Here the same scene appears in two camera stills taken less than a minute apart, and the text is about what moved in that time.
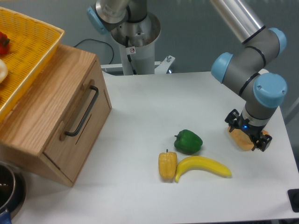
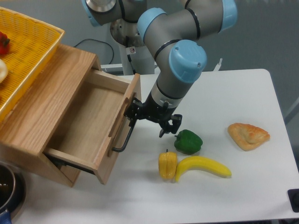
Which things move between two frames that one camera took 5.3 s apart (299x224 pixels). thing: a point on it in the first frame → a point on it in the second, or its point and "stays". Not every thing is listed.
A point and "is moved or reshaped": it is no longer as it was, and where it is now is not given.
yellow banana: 201,163 stays
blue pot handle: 5,218 stays
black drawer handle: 86,113 → 125,141
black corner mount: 294,195 stays
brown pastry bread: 242,139 stays
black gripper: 262,143 → 151,109
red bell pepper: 4,44 stays
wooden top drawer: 73,139 is moved or reshaped
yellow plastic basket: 32,44 stays
